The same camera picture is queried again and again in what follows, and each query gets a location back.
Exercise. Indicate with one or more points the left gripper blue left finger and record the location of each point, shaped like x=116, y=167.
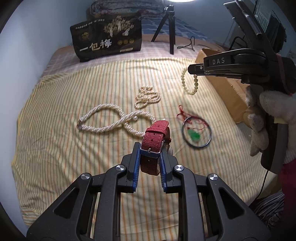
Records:
x=128, y=182

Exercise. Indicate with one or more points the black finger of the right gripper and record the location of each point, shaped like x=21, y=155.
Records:
x=196, y=69

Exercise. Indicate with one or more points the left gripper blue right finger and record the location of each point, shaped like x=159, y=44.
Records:
x=170, y=184

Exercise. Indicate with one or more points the right hand in white glove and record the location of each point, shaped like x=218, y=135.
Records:
x=270, y=104

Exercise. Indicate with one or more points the brown cardboard box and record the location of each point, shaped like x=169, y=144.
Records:
x=232, y=93

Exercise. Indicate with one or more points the black clothes rack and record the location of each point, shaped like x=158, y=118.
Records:
x=270, y=24

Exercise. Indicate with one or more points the pink checked bed sheet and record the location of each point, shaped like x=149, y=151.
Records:
x=65, y=60

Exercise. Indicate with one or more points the folded patterned quilt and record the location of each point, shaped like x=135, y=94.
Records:
x=145, y=8

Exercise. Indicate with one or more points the yellow striped cloth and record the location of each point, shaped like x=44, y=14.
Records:
x=74, y=130

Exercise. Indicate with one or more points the black printed snack bag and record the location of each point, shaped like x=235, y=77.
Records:
x=107, y=35

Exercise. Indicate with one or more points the black phone on mount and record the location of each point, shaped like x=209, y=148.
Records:
x=253, y=32

